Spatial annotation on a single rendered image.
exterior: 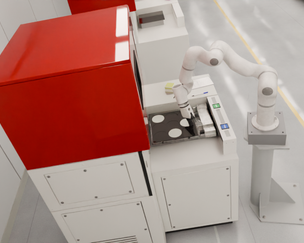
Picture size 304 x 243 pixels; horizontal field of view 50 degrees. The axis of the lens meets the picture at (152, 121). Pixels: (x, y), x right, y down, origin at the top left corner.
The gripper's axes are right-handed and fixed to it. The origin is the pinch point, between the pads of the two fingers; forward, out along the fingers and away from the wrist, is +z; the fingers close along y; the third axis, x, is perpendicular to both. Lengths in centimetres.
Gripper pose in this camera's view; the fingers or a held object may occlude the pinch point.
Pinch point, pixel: (190, 122)
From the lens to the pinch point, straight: 251.9
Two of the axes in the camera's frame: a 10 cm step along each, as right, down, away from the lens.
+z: 3.6, 8.7, 3.4
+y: -5.3, -1.1, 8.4
